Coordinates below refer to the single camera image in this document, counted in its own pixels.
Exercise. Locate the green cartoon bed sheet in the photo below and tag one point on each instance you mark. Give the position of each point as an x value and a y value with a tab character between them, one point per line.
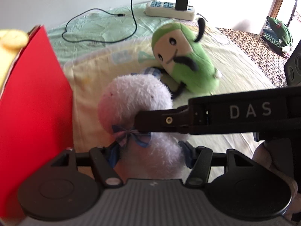
98	47

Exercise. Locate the white power strip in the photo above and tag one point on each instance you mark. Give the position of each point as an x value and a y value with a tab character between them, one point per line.
168	10

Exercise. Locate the white plush dog blue bow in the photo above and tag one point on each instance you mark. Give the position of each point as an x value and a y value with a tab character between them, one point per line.
127	110

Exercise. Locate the person's right hand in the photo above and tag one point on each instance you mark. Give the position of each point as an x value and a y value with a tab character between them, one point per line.
263	157

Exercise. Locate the green folded clothes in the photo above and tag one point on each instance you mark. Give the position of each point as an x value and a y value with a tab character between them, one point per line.
277	35

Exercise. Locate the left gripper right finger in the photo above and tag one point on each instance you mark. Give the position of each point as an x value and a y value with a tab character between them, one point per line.
198	159

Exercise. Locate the green bean plush toy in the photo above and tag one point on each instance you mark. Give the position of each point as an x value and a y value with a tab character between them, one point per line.
182	56

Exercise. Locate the red cardboard box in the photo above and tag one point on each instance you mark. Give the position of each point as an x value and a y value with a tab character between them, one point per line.
36	117

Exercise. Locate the patterned brown blanket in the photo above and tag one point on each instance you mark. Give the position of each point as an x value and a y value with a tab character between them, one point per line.
259	51

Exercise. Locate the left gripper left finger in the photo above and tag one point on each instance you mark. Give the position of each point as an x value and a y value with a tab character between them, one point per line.
103	162

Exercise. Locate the yellow tiger plush toy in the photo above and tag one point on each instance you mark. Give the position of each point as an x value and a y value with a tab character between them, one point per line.
12	41

